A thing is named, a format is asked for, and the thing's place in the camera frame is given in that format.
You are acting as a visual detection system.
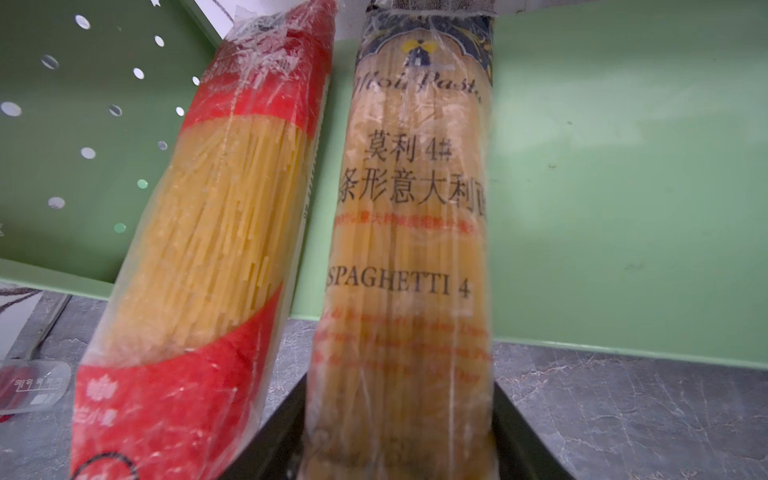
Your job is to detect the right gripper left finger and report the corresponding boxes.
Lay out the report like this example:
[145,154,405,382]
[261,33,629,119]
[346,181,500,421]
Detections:
[219,375,307,480]

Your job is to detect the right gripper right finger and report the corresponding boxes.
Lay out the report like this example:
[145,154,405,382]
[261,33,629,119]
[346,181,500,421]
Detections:
[492,382,574,480]

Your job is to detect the blue gold Meli pasta bag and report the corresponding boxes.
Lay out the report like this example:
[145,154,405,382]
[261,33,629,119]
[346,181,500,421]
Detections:
[298,1,499,479]

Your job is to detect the red spaghetti bag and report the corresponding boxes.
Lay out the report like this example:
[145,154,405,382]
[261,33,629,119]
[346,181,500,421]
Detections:
[70,1,338,479]

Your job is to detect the green two-tier shelf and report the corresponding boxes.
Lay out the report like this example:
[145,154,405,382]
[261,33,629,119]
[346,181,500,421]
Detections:
[1,1,767,368]

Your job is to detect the red handled scissors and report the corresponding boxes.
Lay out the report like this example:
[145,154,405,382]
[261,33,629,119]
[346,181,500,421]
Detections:
[0,292,73,424]

